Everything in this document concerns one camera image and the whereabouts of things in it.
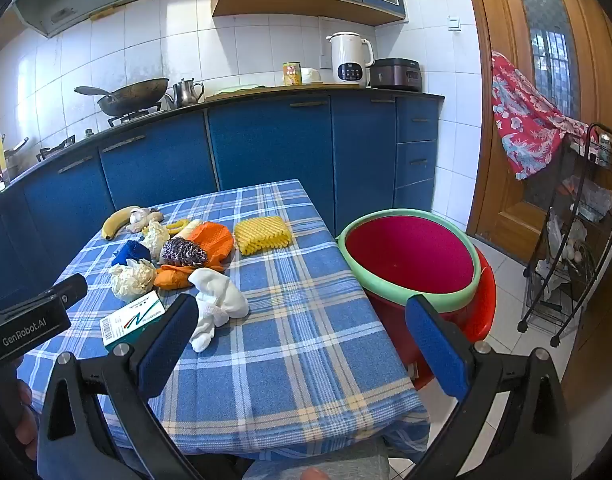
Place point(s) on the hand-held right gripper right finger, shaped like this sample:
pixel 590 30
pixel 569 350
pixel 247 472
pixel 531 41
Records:
pixel 435 350

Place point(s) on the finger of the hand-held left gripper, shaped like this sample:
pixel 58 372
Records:
pixel 66 287

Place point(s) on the small orange cloth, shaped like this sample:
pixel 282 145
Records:
pixel 173 276

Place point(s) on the blue plaid tablecloth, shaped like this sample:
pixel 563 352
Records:
pixel 296 340

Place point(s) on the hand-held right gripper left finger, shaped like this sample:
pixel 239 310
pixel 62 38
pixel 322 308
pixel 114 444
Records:
pixel 167 347

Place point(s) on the white and green box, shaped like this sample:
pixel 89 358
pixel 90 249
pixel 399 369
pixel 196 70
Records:
pixel 131 322

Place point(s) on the cream yellow towel roll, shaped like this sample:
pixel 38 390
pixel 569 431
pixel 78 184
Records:
pixel 192 228

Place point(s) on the white garlic bulb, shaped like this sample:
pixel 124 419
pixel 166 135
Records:
pixel 136 215

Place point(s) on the yellow label tin can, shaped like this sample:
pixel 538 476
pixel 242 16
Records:
pixel 291 75

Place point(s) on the wooden door with glass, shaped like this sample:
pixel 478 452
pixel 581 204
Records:
pixel 495 20

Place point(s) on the blue sponge cloth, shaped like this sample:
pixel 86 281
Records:
pixel 130 252

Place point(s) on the large yellow foam net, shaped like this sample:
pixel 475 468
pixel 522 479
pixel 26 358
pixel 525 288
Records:
pixel 262 235

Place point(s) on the white bowl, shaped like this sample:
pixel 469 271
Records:
pixel 311 76

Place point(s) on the red floral cloth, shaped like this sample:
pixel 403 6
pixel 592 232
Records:
pixel 520 115

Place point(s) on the wooden cutting board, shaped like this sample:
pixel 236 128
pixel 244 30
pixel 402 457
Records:
pixel 291 89

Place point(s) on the red basin with green rim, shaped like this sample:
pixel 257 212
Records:
pixel 410 252

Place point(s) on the small yellow foam net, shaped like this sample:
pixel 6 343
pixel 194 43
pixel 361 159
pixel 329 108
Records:
pixel 177 228

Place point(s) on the beige ginger root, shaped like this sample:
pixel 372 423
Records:
pixel 153 217

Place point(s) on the dark wok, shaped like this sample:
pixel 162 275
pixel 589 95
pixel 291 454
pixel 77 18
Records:
pixel 136 92

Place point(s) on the black gas stove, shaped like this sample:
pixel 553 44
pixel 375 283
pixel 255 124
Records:
pixel 131 118

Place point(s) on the white cloth sock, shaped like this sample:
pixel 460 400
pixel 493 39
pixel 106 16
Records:
pixel 220 300

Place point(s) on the steel kettle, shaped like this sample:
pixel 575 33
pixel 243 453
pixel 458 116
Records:
pixel 188 92

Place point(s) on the blue kitchen base cabinet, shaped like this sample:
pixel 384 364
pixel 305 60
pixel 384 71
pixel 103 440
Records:
pixel 271 145

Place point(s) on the white light switch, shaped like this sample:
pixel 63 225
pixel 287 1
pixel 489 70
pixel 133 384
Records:
pixel 454 24

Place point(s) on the dark rice cooker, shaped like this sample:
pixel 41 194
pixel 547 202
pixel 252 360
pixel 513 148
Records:
pixel 395 76

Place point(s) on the white soy milk maker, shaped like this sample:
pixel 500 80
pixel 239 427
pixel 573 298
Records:
pixel 347 60

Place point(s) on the white plastic bag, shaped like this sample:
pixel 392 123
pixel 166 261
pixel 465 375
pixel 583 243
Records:
pixel 593 197

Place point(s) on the glass jar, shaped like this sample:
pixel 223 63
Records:
pixel 605 149

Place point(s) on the yellow banana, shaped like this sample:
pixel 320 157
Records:
pixel 117 221

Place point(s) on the person's left hand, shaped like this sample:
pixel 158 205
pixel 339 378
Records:
pixel 27 425

